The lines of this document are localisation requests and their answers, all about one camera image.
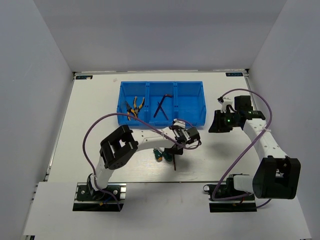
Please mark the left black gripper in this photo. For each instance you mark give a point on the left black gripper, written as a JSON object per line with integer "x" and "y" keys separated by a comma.
{"x": 174, "y": 151}

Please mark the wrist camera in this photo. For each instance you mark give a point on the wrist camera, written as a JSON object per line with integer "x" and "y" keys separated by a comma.
{"x": 225, "y": 102}
{"x": 179, "y": 122}

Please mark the right table label sticker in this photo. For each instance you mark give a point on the right table label sticker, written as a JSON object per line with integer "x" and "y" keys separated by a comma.
{"x": 234, "y": 74}

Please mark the table label sticker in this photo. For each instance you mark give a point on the table label sticker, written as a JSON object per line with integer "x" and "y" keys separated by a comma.
{"x": 83, "y": 77}
{"x": 234, "y": 74}

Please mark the yellow-handled pliers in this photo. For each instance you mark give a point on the yellow-handled pliers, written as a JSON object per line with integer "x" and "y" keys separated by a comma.
{"x": 130, "y": 110}
{"x": 137, "y": 107}

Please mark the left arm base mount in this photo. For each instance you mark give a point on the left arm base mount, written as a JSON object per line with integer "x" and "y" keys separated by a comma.
{"x": 99, "y": 201}

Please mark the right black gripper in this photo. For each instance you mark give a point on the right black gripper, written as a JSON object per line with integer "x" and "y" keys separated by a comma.
{"x": 217, "y": 126}

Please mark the blue three-compartment bin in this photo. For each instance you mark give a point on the blue three-compartment bin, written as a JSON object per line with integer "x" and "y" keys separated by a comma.
{"x": 164, "y": 101}

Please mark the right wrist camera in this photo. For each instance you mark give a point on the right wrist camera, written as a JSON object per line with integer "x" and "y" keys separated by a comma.
{"x": 225, "y": 102}

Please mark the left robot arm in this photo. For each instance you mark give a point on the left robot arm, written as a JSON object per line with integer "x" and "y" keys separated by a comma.
{"x": 119, "y": 147}

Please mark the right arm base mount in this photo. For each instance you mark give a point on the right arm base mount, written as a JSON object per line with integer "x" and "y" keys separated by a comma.
{"x": 229, "y": 200}

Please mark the green phillips stubby screwdriver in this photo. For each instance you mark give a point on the green phillips stubby screwdriver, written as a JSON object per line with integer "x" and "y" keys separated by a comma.
{"x": 157, "y": 154}

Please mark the left table label sticker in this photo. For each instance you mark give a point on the left table label sticker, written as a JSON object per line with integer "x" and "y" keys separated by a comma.
{"x": 83, "y": 77}

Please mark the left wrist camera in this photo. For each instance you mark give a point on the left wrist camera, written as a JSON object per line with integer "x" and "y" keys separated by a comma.
{"x": 179, "y": 122}

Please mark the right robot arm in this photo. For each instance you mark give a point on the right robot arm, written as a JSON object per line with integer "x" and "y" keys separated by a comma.
{"x": 277, "y": 175}

